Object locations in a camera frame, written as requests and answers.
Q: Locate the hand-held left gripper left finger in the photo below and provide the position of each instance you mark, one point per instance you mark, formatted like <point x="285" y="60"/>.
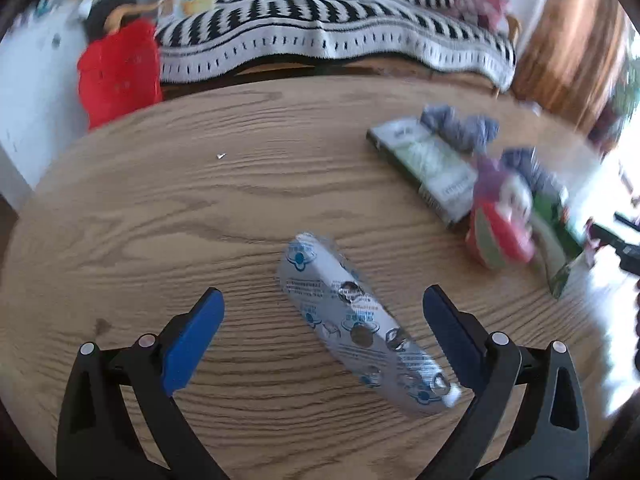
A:
<point x="192" y="346"/>

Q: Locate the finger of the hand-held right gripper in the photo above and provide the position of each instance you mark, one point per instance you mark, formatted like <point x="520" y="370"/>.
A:
<point x="627" y="221"/>
<point x="607" y="236"/>

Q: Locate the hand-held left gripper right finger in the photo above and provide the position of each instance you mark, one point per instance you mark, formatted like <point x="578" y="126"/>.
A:
<point x="452" y="336"/>

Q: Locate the silver blue cookie packet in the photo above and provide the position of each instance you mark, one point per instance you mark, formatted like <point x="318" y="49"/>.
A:
<point x="345" y="320"/>

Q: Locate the green white wrapper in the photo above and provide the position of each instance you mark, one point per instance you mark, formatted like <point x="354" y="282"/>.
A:
<point x="555" y="230"/>

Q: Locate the crumpled pink purple wrapper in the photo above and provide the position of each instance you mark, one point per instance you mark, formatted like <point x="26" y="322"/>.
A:
<point x="500" y="241"/>

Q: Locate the green carton box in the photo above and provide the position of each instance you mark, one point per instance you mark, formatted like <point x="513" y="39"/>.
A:
<point x="425" y="162"/>

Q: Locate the blue grey crumpled cloth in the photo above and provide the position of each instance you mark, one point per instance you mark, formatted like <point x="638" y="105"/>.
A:
<point x="460" y="127"/>

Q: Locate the pink cushion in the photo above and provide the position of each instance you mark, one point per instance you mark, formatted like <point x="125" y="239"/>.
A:
<point x="480" y="7"/>

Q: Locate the red bag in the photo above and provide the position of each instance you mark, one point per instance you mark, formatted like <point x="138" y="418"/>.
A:
<point x="120" y="75"/>

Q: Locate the white cabinet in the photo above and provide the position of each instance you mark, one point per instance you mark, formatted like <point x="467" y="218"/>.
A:
<point x="30" y="90"/>

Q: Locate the black white patterned blanket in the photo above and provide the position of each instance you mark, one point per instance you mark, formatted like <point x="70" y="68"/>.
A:
<point x="325" y="25"/>

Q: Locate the wooden sofa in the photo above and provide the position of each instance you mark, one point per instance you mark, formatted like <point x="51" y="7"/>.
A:
<point x="125" y="10"/>

